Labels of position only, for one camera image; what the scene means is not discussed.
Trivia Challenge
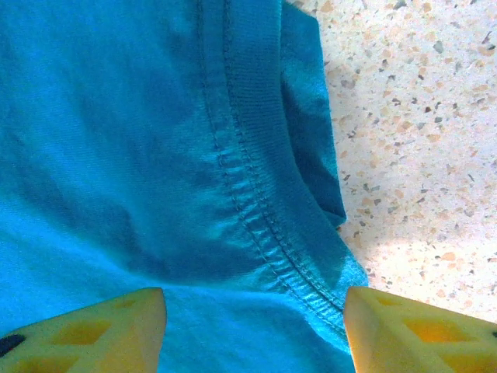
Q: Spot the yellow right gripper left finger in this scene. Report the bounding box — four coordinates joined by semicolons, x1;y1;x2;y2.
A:
0;287;168;373

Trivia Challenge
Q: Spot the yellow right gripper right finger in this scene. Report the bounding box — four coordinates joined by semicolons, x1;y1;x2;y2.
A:
344;286;497;373

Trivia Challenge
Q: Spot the blue t-shirt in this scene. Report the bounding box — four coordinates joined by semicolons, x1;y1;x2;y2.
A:
0;0;370;373

